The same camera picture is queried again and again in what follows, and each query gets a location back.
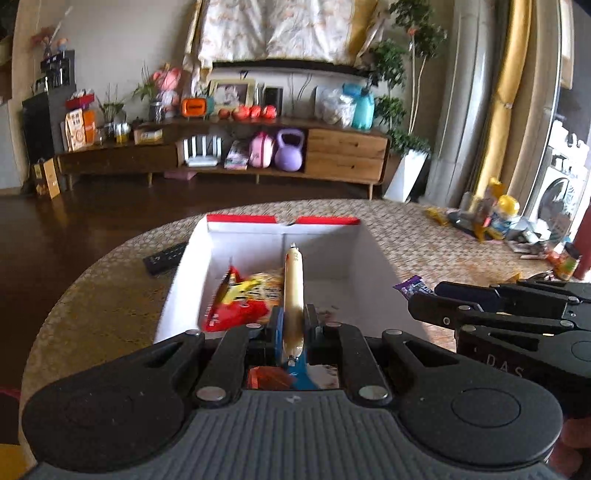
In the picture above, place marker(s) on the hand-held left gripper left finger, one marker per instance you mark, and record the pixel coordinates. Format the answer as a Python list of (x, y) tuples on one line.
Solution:
[(277, 325)]

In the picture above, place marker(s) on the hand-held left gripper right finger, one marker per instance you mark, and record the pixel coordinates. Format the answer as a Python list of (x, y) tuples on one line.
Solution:
[(310, 325)]

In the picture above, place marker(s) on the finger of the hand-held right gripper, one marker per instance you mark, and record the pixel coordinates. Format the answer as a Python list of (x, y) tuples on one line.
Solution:
[(438, 310), (466, 295)]

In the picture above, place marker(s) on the purple snack packet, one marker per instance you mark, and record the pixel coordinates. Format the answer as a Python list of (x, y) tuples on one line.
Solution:
[(415, 286)]

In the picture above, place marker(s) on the beige sausage stick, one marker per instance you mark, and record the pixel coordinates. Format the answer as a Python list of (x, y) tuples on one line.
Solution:
[(293, 295)]

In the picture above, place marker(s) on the orange chips packet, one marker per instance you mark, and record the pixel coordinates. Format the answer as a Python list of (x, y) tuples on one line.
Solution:
[(268, 288)]

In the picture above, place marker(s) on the blue snack packet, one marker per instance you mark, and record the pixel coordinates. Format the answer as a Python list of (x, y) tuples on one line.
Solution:
[(302, 376)]

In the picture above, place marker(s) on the dark red snack packet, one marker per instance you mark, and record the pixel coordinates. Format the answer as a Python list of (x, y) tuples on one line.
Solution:
[(268, 377)]

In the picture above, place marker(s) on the red cardboard box white inside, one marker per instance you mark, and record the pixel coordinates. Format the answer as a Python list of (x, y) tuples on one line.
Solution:
[(323, 258)]

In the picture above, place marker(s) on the clear bottle yellow liquid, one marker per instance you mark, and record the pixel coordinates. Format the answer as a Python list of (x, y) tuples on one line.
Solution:
[(484, 221)]

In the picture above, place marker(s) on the stack of papers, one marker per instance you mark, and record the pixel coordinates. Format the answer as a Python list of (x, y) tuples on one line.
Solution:
[(531, 249)]

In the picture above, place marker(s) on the small yellow packet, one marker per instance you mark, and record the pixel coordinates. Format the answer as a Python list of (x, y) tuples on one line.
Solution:
[(437, 216)]

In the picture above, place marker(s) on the grey crumpled plastic bag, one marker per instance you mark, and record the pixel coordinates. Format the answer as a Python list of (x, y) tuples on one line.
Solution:
[(526, 230)]

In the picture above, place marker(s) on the white bottle yellow lid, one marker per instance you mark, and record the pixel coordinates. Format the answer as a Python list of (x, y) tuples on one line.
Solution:
[(505, 214)]

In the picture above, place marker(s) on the orange jar black lid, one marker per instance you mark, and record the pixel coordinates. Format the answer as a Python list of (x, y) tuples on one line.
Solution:
[(569, 263)]

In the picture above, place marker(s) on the red thermos flask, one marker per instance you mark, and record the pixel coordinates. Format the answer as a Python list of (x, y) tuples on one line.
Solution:
[(584, 256)]

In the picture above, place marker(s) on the black remote control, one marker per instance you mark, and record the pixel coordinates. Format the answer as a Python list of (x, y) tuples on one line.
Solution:
[(164, 259)]

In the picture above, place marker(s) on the white plant pot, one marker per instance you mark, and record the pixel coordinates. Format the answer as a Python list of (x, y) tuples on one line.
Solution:
[(406, 177)]

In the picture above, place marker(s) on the purple kettlebell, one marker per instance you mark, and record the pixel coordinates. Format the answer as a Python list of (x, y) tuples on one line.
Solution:
[(289, 152)]

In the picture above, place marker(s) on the stack of magazines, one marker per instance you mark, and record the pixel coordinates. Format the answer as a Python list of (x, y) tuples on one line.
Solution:
[(237, 156)]

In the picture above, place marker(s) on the pink bag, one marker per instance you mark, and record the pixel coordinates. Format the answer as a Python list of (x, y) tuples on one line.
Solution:
[(262, 151)]

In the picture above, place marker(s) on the wooden tv cabinet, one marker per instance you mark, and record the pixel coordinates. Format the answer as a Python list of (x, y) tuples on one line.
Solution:
[(346, 150)]

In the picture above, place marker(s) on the white router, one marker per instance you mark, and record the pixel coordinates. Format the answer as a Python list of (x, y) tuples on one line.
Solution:
[(201, 154)]

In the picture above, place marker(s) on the white column air conditioner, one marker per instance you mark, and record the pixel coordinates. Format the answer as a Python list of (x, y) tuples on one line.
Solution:
[(457, 101)]

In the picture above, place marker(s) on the yellow curtain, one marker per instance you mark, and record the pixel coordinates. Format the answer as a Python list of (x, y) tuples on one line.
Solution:
[(503, 92)]

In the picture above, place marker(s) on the red round ornament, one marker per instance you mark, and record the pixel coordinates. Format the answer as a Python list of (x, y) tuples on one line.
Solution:
[(224, 114), (241, 113), (256, 112), (269, 112)]

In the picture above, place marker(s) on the teal water bottle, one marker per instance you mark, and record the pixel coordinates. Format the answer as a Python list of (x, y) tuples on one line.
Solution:
[(362, 108)]

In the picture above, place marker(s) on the clear plastic bag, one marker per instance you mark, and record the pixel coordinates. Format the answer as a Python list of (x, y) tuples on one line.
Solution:
[(336, 108)]

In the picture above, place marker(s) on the small cardboard box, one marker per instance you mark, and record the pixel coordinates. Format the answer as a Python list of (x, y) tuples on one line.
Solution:
[(147, 135)]

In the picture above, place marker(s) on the orange retro radio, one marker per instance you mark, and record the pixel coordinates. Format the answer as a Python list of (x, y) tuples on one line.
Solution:
[(194, 107)]

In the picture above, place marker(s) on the yellow drinking glass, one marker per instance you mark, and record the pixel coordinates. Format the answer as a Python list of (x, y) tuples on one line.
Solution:
[(122, 134)]

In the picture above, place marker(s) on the green plant in glass vase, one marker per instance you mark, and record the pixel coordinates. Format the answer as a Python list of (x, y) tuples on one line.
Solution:
[(156, 110)]

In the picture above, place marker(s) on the tall artificial tree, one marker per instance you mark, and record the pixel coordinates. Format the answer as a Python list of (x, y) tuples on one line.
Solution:
[(392, 60)]

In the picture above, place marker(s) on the black television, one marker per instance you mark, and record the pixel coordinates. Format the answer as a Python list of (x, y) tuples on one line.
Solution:
[(286, 66)]

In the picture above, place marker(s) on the pink doll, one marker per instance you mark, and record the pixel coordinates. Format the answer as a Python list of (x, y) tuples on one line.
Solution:
[(167, 87)]

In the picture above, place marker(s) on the small potted plant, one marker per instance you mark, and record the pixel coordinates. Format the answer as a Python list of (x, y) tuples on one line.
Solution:
[(112, 113)]

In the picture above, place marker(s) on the brown paper bag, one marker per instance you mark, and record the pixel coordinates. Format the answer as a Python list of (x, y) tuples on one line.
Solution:
[(46, 179)]

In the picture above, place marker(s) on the orange printed box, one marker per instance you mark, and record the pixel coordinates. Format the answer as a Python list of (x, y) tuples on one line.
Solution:
[(79, 130)]

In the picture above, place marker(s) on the printed cloth cover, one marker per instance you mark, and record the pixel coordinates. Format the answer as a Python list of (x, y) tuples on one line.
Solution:
[(277, 27)]

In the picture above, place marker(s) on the red gift box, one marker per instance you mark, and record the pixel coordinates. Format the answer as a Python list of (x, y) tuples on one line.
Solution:
[(79, 101)]

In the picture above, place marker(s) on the small black photo frame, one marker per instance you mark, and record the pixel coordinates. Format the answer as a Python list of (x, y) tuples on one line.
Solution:
[(273, 100)]

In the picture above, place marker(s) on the light wooden photo frame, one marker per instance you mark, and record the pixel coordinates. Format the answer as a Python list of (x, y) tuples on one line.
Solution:
[(232, 95)]

